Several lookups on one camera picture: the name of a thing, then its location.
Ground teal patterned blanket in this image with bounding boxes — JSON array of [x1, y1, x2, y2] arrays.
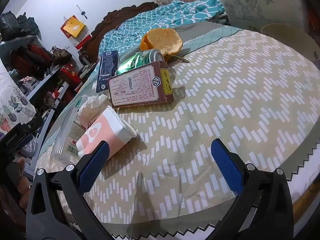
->
[[99, 0, 227, 55]]

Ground brown handbag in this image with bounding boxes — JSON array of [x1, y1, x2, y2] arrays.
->
[[51, 46, 73, 65]]

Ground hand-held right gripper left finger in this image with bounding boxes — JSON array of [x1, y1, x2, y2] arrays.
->
[[26, 140, 113, 240]]

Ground orange peel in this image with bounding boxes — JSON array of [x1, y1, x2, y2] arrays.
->
[[140, 28, 184, 57]]

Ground pink and white carton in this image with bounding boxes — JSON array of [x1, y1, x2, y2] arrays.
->
[[76, 106, 137, 159]]

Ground brown cardboard box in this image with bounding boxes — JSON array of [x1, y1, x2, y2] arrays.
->
[[108, 60, 174, 109]]

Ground cactus printed cloth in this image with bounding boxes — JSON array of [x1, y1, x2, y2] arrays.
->
[[0, 62, 37, 135]]

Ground green drink can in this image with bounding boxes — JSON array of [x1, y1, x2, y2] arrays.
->
[[117, 49, 165, 77]]

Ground clear plastic wrapper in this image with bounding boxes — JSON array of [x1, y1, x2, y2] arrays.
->
[[51, 102, 87, 163]]

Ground red box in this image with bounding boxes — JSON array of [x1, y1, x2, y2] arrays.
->
[[60, 64, 83, 88]]

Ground beige round bin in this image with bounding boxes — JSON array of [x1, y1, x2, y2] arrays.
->
[[261, 23, 320, 60]]

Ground person's left hand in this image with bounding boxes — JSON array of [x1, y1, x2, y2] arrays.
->
[[15, 159, 34, 209]]

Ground black bags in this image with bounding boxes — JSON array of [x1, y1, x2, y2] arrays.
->
[[0, 11, 42, 42]]

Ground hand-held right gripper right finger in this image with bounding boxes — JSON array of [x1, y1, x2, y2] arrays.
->
[[207, 139, 294, 240]]

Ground beige zigzag tablecloth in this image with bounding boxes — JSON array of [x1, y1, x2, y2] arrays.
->
[[35, 29, 320, 239]]

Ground grey shelf rack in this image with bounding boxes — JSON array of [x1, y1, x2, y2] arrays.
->
[[0, 34, 80, 155]]

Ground carved wooden headboard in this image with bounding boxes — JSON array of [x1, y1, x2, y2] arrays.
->
[[82, 2, 159, 63]]

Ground red bags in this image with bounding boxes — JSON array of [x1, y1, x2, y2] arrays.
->
[[10, 44, 53, 74]]

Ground crumpled white tissue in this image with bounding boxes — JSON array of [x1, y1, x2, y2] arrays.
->
[[78, 94, 108, 127]]

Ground red wall calendar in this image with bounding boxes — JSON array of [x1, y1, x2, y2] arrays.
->
[[61, 22, 92, 50]]

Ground clear plastic storage bin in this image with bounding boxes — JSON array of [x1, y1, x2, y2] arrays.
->
[[207, 0, 309, 34]]

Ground dark blue carton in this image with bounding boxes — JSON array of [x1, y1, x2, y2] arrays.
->
[[96, 51, 120, 93]]

